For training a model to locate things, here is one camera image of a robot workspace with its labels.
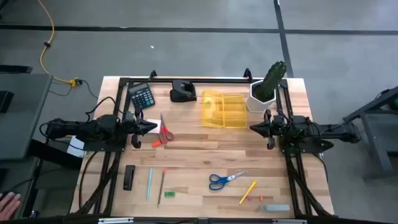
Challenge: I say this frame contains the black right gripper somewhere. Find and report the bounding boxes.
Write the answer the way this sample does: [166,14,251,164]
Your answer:
[249,108,282,151]

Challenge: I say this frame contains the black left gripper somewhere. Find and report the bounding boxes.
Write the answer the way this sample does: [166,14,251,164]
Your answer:
[123,108,159,150]

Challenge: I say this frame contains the white sticky notepad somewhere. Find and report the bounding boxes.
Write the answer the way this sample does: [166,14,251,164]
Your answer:
[145,118,162,134]

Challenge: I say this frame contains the red-handled scissors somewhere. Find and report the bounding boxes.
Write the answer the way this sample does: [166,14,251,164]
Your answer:
[158,112,175,144]

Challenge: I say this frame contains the light blue pen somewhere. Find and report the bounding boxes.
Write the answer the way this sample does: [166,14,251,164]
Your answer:
[146,168,154,200]

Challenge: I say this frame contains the dark pencil with eraser cap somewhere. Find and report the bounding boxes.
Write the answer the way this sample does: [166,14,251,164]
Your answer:
[157,168,167,208]

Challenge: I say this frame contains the white hexagonal plant pot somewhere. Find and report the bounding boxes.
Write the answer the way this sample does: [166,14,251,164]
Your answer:
[245,80,277,113]

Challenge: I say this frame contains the black desk calculator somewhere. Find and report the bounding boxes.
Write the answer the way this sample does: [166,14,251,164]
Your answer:
[127,82,155,110]

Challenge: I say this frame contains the yellow transparent pencil case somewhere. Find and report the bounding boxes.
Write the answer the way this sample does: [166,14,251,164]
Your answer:
[201,89,248,129]

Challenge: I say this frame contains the green cactus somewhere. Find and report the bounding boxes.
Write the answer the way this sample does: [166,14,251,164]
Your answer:
[259,60,288,103]

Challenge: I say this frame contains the black stapler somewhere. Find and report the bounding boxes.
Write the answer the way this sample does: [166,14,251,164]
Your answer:
[123,164,136,191]

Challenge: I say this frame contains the yellow pen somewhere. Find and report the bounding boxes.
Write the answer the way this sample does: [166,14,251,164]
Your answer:
[238,180,258,205]

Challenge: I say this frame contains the white label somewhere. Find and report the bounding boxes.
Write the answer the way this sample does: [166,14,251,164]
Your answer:
[67,136,85,159]

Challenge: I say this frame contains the grey eraser block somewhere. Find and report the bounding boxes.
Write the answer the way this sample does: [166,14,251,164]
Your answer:
[260,203,290,213]

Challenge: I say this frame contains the grey metal stand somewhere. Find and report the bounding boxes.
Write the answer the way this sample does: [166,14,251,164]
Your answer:
[343,85,398,180]

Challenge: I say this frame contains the grey desk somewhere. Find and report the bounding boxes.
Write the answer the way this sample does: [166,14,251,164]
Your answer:
[0,73,53,161]

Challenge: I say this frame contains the black desk device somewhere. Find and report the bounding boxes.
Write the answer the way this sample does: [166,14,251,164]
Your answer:
[0,90,15,113]

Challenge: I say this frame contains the person's hand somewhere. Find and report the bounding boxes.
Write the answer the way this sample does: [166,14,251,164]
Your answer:
[0,192,22,221]

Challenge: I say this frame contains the blue-handled scissors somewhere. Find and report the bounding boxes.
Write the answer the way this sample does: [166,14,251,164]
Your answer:
[208,170,248,191]

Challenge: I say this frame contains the yellow cable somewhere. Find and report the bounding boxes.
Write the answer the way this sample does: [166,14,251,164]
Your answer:
[37,0,82,87]

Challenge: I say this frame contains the white metal bracket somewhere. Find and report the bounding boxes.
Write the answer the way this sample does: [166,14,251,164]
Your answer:
[98,217,134,224]

